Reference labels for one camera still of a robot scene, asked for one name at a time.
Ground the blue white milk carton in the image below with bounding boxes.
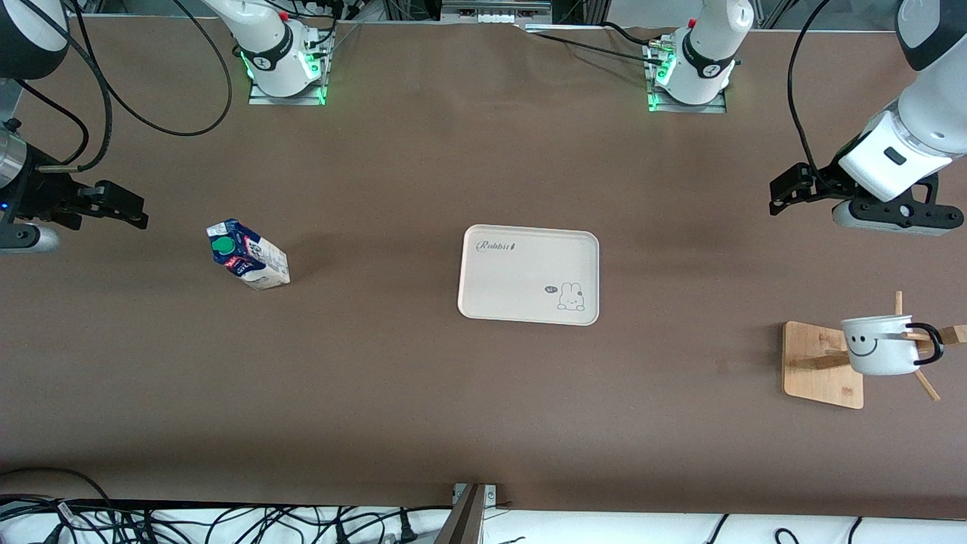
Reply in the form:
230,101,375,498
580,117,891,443
206,218,292,292

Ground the white smiley cup black handle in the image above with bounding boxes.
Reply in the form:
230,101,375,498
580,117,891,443
840,314,946,377

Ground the wooden cup rack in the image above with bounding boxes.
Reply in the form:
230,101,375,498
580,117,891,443
782,291,967,410

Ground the beige rabbit print tray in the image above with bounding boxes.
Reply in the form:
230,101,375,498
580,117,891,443
457,224,601,326

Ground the silver electrical box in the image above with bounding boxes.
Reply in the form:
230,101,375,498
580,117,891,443
440,0,554,25

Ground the small metal mounting plate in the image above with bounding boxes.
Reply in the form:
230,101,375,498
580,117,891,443
452,484,499,508

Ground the grey aluminium profile bar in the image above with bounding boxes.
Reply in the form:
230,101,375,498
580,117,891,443
434,484,489,544

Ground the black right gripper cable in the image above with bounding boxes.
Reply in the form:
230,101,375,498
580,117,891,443
15,0,114,175

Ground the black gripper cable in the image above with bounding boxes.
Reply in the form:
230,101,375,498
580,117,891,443
15,0,114,175
787,0,833,173

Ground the black right arm loop cable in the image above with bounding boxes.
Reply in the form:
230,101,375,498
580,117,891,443
68,0,233,138

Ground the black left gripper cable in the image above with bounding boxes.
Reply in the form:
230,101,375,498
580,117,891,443
787,0,833,173

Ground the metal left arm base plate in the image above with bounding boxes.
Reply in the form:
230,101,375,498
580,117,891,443
646,39,728,115

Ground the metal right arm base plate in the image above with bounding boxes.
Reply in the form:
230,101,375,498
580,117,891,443
248,30,328,107

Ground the short black base cable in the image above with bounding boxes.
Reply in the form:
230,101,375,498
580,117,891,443
603,21,669,49

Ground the long black base cable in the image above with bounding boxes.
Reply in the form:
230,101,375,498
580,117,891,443
525,32,669,67

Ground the black arched floor cable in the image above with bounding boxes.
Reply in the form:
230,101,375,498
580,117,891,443
0,467,116,512

